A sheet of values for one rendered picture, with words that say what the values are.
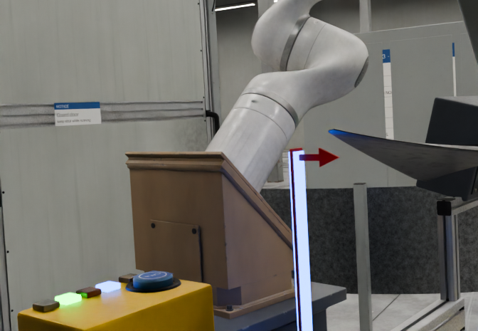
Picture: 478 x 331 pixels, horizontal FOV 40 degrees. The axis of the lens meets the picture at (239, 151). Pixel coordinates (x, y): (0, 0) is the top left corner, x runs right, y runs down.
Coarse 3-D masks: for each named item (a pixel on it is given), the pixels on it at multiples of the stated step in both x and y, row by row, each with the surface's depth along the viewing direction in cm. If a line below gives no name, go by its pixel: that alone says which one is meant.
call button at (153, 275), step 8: (152, 272) 67; (160, 272) 66; (168, 272) 66; (136, 280) 64; (144, 280) 64; (152, 280) 64; (160, 280) 64; (168, 280) 64; (144, 288) 64; (152, 288) 63
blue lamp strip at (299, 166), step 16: (304, 176) 84; (304, 192) 84; (304, 208) 84; (304, 224) 84; (304, 240) 84; (304, 256) 84; (304, 272) 84; (304, 288) 84; (304, 304) 84; (304, 320) 84
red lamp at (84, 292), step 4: (84, 288) 63; (88, 288) 63; (92, 288) 63; (96, 288) 63; (76, 292) 63; (80, 292) 62; (84, 292) 62; (88, 292) 62; (92, 292) 62; (96, 292) 62; (100, 292) 63; (84, 296) 62; (88, 296) 62; (92, 296) 62
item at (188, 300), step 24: (120, 288) 65; (168, 288) 63; (192, 288) 63; (24, 312) 58; (48, 312) 58; (72, 312) 57; (96, 312) 57; (120, 312) 57; (144, 312) 58; (168, 312) 60; (192, 312) 63
